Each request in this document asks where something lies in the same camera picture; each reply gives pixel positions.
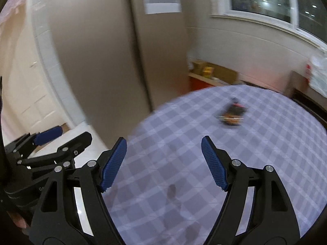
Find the white paper sheet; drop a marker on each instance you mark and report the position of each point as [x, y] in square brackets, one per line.
[162, 2]

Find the pink lace curtain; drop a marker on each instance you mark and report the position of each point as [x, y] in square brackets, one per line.
[12, 7]

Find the grey plaid tablecloth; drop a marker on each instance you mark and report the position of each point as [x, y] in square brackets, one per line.
[178, 132]

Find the dark snack packet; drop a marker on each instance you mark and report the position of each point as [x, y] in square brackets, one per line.
[232, 114]

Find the white panel door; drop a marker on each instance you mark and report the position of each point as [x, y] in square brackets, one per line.
[33, 81]

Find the large cardboard box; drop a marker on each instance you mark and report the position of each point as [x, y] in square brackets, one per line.
[226, 75]

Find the dark wooden cabinet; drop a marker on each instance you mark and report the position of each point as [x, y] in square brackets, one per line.
[299, 84]

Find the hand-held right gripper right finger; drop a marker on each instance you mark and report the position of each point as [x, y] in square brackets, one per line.
[214, 166]

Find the gold double-door refrigerator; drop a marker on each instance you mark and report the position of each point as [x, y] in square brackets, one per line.
[102, 56]

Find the small cardboard box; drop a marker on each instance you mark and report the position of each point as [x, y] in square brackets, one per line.
[198, 67]

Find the yellow carton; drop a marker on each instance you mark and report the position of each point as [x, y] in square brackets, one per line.
[207, 72]

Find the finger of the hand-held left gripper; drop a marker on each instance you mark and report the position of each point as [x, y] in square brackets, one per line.
[74, 143]
[48, 134]

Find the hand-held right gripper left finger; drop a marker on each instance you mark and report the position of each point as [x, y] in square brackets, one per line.
[113, 166]

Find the white plastic bag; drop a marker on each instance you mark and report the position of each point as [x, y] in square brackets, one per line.
[319, 76]

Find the person's left hand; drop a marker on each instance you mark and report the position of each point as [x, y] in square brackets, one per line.
[20, 223]

